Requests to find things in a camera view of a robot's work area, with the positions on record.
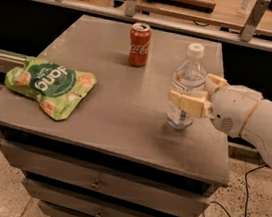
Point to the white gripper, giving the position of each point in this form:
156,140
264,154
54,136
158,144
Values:
233,109

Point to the clear plastic water bottle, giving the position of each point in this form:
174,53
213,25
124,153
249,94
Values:
191,74

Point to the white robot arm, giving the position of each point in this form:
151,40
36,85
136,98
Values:
257,129

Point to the red cola can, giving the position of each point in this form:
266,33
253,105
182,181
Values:
140,40

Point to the grey drawer cabinet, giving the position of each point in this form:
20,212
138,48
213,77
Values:
116,155

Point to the green snack bag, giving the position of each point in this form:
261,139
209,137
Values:
58,90

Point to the metal rail at left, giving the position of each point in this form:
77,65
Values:
9,60

